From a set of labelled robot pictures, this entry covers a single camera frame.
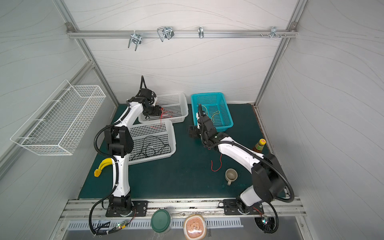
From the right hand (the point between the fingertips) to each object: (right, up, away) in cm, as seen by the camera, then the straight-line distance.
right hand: (196, 124), depth 86 cm
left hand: (-25, +9, +16) cm, 31 cm away
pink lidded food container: (-1, -46, -19) cm, 50 cm away
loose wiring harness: (-42, -49, -16) cm, 66 cm away
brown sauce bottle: (+34, -12, -6) cm, 37 cm away
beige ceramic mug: (+20, -29, -2) cm, 36 cm away
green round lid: (-15, -40, -23) cm, 49 cm away
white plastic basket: (-18, +12, +33) cm, 39 cm away
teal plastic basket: (+15, +13, +33) cm, 39 cm away
